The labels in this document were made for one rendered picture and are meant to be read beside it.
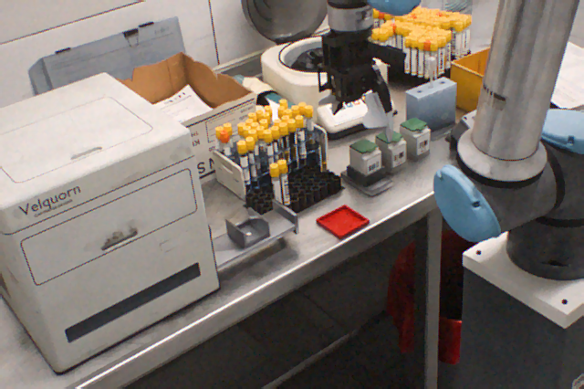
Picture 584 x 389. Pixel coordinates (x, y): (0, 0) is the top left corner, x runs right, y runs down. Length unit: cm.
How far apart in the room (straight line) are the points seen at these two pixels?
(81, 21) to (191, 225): 66
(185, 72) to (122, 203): 71
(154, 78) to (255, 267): 59
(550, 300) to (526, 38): 43
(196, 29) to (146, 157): 79
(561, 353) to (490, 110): 43
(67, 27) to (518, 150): 100
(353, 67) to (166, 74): 55
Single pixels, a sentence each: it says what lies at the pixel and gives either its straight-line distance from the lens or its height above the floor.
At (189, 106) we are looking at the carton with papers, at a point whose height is 94.
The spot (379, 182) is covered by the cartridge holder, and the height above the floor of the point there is 89.
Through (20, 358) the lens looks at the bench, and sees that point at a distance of 123.
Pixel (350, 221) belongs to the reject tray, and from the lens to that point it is 135.
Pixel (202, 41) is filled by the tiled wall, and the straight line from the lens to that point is 182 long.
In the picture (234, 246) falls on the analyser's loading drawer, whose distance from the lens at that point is 126.
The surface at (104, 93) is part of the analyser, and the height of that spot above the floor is 117.
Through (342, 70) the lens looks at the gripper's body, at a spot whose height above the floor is 113.
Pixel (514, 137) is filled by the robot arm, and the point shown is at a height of 119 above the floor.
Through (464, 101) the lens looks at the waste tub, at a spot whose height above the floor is 90.
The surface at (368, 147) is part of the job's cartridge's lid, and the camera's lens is 141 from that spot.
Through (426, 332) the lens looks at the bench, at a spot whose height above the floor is 49.
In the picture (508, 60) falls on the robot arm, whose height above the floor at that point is 129.
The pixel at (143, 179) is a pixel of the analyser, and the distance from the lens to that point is 106.
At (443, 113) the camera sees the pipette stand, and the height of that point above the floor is 92.
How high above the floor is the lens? 167
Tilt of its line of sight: 34 degrees down
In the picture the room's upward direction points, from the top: 6 degrees counter-clockwise
